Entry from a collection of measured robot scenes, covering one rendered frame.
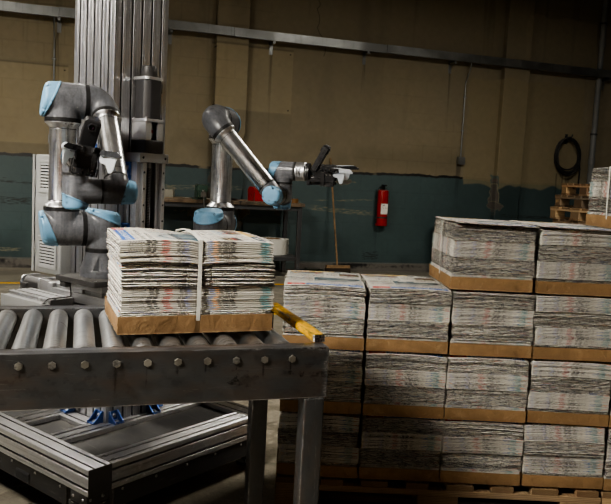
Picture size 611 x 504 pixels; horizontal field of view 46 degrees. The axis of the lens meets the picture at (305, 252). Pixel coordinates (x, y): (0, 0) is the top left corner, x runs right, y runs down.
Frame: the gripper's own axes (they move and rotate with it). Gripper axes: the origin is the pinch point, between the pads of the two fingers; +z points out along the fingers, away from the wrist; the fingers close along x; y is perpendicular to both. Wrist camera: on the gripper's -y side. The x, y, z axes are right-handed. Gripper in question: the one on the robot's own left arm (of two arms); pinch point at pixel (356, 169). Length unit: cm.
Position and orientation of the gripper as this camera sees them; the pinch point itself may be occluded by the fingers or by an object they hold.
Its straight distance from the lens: 286.1
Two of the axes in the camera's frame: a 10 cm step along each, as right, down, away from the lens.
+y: -0.2, 9.7, 2.3
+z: 9.7, 0.7, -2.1
